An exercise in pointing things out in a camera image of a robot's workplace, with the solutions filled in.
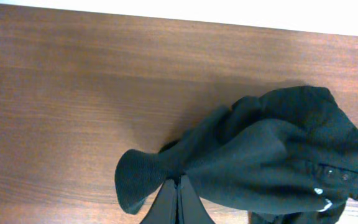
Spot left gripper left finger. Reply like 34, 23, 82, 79
140, 179, 177, 224

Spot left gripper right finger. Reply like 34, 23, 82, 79
177, 175, 214, 224

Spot black polo shirt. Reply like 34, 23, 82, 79
114, 86, 358, 223

